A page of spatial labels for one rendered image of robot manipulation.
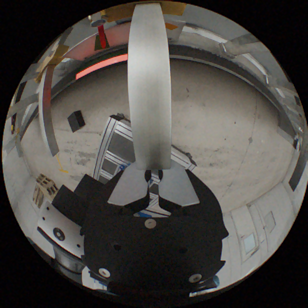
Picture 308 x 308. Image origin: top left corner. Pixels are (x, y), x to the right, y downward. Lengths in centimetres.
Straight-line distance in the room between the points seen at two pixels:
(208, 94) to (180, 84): 29
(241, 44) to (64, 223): 55
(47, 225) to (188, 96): 112
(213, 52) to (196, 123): 82
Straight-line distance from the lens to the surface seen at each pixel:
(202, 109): 103
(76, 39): 57
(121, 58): 28
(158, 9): 15
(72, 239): 27
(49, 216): 29
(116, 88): 102
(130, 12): 20
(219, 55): 33
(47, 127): 27
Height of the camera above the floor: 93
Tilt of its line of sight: 60 degrees down
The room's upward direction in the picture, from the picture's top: 178 degrees counter-clockwise
